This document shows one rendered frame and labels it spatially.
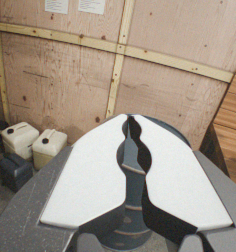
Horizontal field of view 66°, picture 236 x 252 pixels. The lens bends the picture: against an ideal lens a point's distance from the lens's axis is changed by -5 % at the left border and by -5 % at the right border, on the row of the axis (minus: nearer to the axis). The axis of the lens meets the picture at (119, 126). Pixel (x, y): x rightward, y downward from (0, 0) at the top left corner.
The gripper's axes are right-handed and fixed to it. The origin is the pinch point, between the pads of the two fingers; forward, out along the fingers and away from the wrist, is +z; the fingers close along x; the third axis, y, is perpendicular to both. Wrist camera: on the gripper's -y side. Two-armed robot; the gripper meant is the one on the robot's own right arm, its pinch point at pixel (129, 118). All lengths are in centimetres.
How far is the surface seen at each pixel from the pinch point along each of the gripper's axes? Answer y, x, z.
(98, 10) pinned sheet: -7, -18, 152
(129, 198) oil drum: 81, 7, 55
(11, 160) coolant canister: 106, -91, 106
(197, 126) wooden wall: 78, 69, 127
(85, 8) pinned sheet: -8, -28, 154
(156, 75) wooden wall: 39, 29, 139
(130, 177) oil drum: 66, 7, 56
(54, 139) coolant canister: 102, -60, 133
